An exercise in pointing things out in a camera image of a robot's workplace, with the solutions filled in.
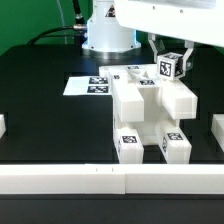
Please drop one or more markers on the white tagged block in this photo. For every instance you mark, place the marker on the white tagged block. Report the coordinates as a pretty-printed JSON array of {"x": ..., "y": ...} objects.
[{"x": 169, "y": 66}]

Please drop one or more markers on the white part left edge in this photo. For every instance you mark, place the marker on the white part left edge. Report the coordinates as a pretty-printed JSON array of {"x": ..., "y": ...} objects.
[{"x": 2, "y": 125}]

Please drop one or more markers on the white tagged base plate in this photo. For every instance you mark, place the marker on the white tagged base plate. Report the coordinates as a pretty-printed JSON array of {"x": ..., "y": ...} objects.
[{"x": 86, "y": 85}]

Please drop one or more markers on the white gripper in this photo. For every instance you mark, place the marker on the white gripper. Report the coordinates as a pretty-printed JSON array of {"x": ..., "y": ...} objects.
[{"x": 199, "y": 21}]

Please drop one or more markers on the white chair seat part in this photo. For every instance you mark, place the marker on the white chair seat part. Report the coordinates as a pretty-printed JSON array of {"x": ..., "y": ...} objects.
[{"x": 137, "y": 105}]

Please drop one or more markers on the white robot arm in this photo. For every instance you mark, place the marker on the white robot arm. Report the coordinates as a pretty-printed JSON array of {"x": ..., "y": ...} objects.
[{"x": 113, "y": 26}]

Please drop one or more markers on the white front rail barrier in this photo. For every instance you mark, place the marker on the white front rail barrier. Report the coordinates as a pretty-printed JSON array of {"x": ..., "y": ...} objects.
[{"x": 112, "y": 179}]

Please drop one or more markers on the white part edge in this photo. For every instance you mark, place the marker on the white part edge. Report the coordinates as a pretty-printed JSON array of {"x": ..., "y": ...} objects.
[
  {"x": 2, "y": 125},
  {"x": 218, "y": 129}
]

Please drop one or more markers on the white part right edge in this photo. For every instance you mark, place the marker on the white part right edge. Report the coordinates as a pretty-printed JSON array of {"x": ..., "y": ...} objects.
[{"x": 218, "y": 129}]

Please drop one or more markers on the white chair back frame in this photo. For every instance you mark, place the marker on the white chair back frame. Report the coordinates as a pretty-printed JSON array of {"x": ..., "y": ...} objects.
[{"x": 178, "y": 100}]

